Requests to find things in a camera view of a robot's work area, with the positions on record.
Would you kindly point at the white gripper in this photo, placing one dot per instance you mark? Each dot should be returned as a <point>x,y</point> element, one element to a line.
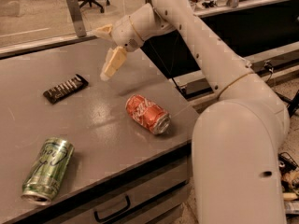
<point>123,33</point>

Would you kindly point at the black rxbar chocolate bar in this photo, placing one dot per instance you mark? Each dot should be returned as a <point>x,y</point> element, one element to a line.
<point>65,89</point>

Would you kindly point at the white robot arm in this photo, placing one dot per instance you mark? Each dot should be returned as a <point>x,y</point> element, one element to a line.
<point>235,141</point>

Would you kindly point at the red coke can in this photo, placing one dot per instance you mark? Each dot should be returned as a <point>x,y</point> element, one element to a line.
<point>148,114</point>

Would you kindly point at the green soda can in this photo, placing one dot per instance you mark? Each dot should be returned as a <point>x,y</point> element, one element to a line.
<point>43,182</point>

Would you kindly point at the black stand base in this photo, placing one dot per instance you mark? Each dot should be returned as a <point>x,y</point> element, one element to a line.
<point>293,104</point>

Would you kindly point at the metal glass post left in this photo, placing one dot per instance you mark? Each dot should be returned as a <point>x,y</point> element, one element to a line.
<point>76,17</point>

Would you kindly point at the grey drawer with black handle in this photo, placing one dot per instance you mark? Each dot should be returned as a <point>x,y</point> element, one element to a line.
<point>154,198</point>

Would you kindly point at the wire basket of snacks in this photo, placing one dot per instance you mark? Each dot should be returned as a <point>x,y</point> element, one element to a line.
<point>289,170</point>

